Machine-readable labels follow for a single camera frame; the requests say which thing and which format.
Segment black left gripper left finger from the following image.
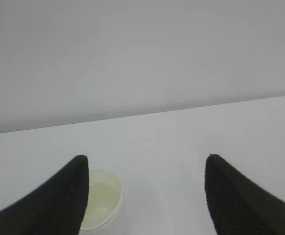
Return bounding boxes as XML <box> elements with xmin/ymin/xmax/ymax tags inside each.
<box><xmin>0</xmin><ymin>155</ymin><xmax>89</xmax><ymax>235</ymax></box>

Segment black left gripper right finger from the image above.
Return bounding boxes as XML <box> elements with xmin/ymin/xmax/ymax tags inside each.
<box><xmin>204</xmin><ymin>154</ymin><xmax>285</xmax><ymax>235</ymax></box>

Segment white paper cup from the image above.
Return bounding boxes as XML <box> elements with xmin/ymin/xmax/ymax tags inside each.
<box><xmin>79</xmin><ymin>168</ymin><xmax>123</xmax><ymax>235</ymax></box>

